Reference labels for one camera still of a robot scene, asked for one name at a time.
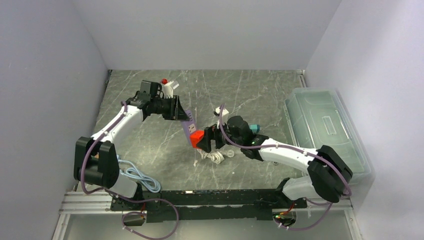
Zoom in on clear plastic storage bin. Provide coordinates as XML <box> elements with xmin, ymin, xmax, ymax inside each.
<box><xmin>285</xmin><ymin>87</ymin><xmax>372</xmax><ymax>186</ymax></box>

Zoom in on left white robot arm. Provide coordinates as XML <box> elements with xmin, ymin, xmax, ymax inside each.
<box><xmin>73</xmin><ymin>80</ymin><xmax>189</xmax><ymax>210</ymax></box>

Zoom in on light blue cable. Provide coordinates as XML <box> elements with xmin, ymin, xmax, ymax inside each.
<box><xmin>116</xmin><ymin>158</ymin><xmax>162</xmax><ymax>194</ymax></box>

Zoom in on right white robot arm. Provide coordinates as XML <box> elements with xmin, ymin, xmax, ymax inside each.
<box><xmin>190</xmin><ymin>115</ymin><xmax>353</xmax><ymax>208</ymax></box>

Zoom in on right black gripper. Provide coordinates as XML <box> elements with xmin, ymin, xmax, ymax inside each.
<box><xmin>196</xmin><ymin>117</ymin><xmax>243</xmax><ymax>153</ymax></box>

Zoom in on red plug adapter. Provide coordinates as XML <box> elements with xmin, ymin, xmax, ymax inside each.
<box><xmin>189</xmin><ymin>130</ymin><xmax>205</xmax><ymax>149</ymax></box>

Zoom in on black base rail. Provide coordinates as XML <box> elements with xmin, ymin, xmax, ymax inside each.
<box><xmin>110</xmin><ymin>189</ymin><xmax>308</xmax><ymax>223</ymax></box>

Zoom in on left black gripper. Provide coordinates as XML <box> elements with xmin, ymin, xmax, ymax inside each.
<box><xmin>151</xmin><ymin>95</ymin><xmax>190</xmax><ymax>121</ymax></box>

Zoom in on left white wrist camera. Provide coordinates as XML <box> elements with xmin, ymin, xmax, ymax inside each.
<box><xmin>161</xmin><ymin>78</ymin><xmax>180</xmax><ymax>98</ymax></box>

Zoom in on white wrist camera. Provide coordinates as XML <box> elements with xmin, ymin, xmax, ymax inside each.
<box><xmin>213</xmin><ymin>107</ymin><xmax>229</xmax><ymax>128</ymax></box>
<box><xmin>161</xmin><ymin>78</ymin><xmax>180</xmax><ymax>98</ymax></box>

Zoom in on teal plug adapter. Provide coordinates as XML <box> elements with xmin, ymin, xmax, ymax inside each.
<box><xmin>249</xmin><ymin>124</ymin><xmax>261</xmax><ymax>134</ymax></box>

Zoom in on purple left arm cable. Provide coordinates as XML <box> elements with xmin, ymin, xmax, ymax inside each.
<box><xmin>79</xmin><ymin>101</ymin><xmax>180</xmax><ymax>240</ymax></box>

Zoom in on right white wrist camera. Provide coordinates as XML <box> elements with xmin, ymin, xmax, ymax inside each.
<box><xmin>213</xmin><ymin>107</ymin><xmax>229</xmax><ymax>128</ymax></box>

